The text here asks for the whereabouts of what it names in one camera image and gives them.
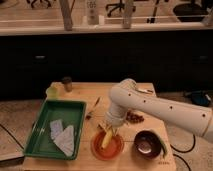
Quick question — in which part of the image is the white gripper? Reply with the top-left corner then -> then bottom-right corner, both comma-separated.
97,112 -> 125,135

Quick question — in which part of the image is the yellow banana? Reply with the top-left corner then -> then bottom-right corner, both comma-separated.
101,129 -> 113,149

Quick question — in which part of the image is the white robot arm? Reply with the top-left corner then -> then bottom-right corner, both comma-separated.
105,79 -> 213,143

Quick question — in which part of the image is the dark brown bowl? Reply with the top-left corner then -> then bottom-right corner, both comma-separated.
134,130 -> 161,159

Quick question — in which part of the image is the brown grapes bunch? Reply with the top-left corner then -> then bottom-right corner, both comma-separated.
126,112 -> 144,124

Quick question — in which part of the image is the light blue cloth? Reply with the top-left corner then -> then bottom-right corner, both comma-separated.
50,119 -> 75,157

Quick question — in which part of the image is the small white red object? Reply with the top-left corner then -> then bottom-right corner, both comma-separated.
137,88 -> 153,94

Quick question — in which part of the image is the green plastic tray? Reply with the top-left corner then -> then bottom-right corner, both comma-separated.
24,100 -> 86,160

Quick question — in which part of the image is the green chili pepper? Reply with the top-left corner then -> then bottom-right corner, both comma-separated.
157,135 -> 168,158

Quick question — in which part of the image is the brown pepper shaker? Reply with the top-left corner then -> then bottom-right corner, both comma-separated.
62,77 -> 72,92

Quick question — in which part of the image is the yellow-green cup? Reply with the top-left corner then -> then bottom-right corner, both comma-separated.
46,86 -> 58,99

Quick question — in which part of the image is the dark teal bag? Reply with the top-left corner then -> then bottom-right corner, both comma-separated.
184,91 -> 211,107

